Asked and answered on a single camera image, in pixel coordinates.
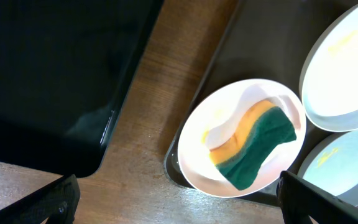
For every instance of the light blue plate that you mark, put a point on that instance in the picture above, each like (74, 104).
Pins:
(333, 166)

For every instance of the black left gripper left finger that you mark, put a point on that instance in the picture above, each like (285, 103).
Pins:
(54, 203)

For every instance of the brown serving tray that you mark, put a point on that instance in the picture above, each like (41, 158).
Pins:
(273, 40)

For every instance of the cream white plate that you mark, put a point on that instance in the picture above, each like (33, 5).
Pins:
(329, 77)

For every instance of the green and yellow sponge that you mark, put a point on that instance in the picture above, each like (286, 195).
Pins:
(261, 129)

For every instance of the pink plate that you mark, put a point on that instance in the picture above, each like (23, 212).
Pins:
(216, 109)

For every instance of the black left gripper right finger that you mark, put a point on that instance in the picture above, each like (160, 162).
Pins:
(303, 202)

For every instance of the black plastic tray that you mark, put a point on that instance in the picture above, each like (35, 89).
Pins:
(66, 67)

